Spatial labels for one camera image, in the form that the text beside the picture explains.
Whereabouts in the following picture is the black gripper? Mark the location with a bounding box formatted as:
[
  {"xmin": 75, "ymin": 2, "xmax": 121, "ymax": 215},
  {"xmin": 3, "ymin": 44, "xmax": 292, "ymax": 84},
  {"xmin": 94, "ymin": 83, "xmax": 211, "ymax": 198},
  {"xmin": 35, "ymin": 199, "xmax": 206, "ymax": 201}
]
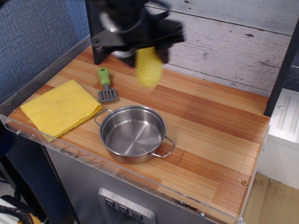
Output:
[{"xmin": 92, "ymin": 9, "xmax": 184, "ymax": 68}]

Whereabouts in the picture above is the yellow plastic corn cob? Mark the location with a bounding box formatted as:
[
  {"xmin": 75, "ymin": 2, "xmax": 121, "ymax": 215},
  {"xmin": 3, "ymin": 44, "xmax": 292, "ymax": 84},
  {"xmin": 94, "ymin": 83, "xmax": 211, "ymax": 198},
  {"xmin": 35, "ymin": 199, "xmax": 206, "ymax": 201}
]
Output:
[{"xmin": 135, "ymin": 47, "xmax": 163, "ymax": 88}]

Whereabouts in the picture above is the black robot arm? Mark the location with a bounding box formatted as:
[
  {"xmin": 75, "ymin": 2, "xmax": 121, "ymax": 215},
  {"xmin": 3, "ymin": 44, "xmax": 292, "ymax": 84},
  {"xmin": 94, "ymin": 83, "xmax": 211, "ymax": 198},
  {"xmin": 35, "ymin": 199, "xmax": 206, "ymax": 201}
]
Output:
[{"xmin": 85, "ymin": 0, "xmax": 184, "ymax": 67}]

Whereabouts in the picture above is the small stainless steel pot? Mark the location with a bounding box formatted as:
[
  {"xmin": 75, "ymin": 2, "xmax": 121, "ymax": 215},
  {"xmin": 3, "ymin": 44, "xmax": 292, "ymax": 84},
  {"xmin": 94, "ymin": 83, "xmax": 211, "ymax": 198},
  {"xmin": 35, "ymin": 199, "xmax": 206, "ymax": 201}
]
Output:
[{"xmin": 94, "ymin": 105, "xmax": 175, "ymax": 164}]

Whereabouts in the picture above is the yellow folded cloth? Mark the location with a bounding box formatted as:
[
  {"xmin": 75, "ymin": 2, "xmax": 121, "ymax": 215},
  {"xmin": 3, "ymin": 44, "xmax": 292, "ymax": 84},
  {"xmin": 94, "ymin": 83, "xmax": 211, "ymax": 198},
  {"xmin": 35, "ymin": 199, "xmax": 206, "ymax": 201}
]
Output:
[{"xmin": 21, "ymin": 80, "xmax": 103, "ymax": 142}]

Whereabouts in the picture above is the clear acrylic table guard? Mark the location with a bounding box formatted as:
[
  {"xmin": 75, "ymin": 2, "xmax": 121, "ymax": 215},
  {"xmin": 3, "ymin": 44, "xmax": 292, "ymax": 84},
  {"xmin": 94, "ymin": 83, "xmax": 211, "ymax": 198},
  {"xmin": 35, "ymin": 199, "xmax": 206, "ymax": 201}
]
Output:
[{"xmin": 0, "ymin": 107, "xmax": 271, "ymax": 224}]

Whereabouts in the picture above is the silver button control panel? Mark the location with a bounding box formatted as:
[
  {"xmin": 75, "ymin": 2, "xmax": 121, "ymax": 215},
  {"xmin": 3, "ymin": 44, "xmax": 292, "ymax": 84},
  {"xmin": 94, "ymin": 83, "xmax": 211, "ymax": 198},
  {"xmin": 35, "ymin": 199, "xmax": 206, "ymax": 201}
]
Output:
[{"xmin": 98, "ymin": 187, "xmax": 156, "ymax": 224}]

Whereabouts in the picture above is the white cabinet on right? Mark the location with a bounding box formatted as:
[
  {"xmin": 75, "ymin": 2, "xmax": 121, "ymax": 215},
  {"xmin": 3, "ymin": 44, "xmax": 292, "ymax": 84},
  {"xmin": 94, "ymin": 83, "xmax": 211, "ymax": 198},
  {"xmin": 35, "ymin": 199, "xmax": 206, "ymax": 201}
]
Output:
[{"xmin": 257, "ymin": 89, "xmax": 299, "ymax": 189}]

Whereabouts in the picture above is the green handled grey toy spatula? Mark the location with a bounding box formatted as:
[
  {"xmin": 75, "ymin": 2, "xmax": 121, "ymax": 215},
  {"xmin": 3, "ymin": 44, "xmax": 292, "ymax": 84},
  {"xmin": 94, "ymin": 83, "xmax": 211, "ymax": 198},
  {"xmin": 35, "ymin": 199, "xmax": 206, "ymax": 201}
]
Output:
[{"xmin": 98, "ymin": 67, "xmax": 118, "ymax": 103}]

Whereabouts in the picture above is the black left vertical post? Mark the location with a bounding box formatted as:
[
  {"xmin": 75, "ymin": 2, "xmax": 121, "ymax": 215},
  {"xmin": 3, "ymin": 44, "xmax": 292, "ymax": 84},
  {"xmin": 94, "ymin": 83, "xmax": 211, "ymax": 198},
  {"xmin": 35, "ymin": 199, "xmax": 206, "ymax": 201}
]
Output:
[{"xmin": 85, "ymin": 0, "xmax": 109, "ymax": 65}]

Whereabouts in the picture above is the black vertical post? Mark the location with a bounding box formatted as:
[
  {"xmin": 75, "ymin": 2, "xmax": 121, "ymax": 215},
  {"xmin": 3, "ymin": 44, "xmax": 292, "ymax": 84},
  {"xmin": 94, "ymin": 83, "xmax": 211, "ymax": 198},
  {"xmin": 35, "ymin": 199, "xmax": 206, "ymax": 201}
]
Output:
[
  {"xmin": 263, "ymin": 0, "xmax": 299, "ymax": 117},
  {"xmin": 85, "ymin": 0, "xmax": 109, "ymax": 65}
]

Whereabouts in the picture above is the black right vertical post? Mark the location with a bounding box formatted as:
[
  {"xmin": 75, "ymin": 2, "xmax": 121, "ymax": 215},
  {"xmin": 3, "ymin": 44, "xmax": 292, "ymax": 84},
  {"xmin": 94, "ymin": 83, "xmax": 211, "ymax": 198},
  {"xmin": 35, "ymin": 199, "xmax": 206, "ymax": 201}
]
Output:
[{"xmin": 263, "ymin": 0, "xmax": 299, "ymax": 117}]

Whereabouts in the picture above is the black braided cable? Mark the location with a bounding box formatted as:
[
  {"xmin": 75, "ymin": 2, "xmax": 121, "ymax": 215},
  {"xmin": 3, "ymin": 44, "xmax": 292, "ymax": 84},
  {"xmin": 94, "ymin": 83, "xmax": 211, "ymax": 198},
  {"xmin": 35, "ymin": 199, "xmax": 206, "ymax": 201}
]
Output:
[{"xmin": 0, "ymin": 196, "xmax": 45, "ymax": 224}]

